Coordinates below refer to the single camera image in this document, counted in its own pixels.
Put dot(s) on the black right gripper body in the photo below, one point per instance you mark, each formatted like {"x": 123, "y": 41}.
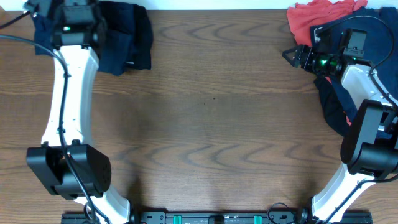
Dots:
{"x": 311, "y": 56}

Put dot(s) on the navy blue shorts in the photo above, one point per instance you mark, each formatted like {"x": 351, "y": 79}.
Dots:
{"x": 106, "y": 26}

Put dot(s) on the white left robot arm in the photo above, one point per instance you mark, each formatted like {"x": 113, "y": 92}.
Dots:
{"x": 66, "y": 163}

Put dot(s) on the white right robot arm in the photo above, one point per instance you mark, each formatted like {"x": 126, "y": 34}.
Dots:
{"x": 369, "y": 150}

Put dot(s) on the red orange garment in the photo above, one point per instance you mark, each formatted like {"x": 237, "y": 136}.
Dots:
{"x": 302, "y": 17}

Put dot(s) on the black garment under pile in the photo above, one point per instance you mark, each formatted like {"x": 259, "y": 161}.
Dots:
{"x": 333, "y": 111}

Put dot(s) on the navy blue garment pile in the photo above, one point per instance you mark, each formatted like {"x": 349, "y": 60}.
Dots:
{"x": 382, "y": 40}

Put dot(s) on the folded black garment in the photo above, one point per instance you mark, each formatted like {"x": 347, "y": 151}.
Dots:
{"x": 141, "y": 34}

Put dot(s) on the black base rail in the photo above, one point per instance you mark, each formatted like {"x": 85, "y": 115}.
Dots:
{"x": 275, "y": 215}

